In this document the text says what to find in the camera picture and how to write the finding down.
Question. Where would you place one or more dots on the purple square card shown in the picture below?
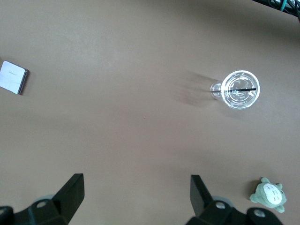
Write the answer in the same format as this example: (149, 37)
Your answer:
(10, 76)

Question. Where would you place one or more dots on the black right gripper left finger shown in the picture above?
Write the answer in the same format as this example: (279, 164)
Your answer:
(65, 201)

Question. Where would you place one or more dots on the brown table cover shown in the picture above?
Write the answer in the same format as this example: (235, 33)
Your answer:
(140, 117)

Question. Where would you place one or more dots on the grey Totoro plush toy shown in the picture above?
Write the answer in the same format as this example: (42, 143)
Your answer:
(269, 194)

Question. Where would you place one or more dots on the black drinking straw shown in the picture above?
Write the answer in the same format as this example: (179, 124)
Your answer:
(241, 90)

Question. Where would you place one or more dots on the clear plastic cup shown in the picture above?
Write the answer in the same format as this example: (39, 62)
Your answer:
(243, 99)

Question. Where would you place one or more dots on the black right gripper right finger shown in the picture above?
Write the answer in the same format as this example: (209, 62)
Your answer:
(201, 201)

